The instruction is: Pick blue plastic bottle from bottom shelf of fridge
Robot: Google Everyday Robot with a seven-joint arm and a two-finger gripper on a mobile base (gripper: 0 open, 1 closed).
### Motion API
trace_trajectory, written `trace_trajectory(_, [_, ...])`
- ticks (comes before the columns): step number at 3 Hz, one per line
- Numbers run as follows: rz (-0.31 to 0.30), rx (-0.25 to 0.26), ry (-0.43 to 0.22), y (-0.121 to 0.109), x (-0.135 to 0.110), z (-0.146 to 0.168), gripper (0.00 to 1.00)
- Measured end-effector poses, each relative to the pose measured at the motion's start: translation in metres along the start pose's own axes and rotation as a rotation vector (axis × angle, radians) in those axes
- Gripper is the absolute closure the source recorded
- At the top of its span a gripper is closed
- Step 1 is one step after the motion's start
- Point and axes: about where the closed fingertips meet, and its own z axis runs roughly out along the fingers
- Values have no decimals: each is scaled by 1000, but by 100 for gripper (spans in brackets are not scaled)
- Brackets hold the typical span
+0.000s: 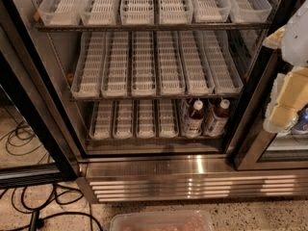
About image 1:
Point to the blue bottle behind glass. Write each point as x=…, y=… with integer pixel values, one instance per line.
x=301, y=127

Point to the right glass fridge door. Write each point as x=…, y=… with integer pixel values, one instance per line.
x=249, y=139

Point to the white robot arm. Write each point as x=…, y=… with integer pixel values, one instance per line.
x=294, y=46

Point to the left open fridge door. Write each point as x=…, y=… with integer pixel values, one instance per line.
x=22, y=84

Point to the brown drink bottle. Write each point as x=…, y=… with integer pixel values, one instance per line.
x=217, y=118
x=193, y=119

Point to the clear plastic food container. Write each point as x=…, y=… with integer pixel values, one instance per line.
x=163, y=221

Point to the shelf tray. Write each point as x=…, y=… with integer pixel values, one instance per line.
x=60, y=12
x=88, y=71
x=145, y=120
x=205, y=11
x=175, y=11
x=115, y=73
x=137, y=12
x=225, y=74
x=198, y=75
x=99, y=12
x=169, y=63
x=250, y=11
x=168, y=126
x=123, y=120
x=101, y=121
x=143, y=66

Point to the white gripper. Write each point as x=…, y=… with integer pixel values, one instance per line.
x=298, y=38

